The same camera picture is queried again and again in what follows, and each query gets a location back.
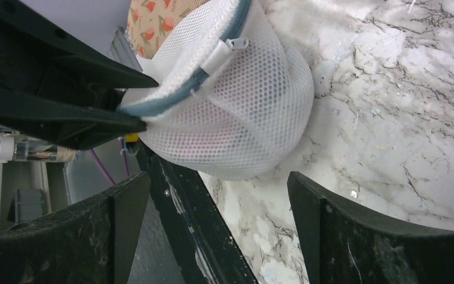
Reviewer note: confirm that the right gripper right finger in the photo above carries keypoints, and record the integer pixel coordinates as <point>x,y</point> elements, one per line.
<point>343,241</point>

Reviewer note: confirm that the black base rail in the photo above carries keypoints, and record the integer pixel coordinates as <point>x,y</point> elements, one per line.
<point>200,240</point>

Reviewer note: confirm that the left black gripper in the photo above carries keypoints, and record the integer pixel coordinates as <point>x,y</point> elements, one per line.
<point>43,44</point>

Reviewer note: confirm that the floral orange laundry bag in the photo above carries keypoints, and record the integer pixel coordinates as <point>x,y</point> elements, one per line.
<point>151,21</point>

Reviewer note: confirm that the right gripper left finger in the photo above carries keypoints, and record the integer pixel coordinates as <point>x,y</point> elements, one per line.
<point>91,241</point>

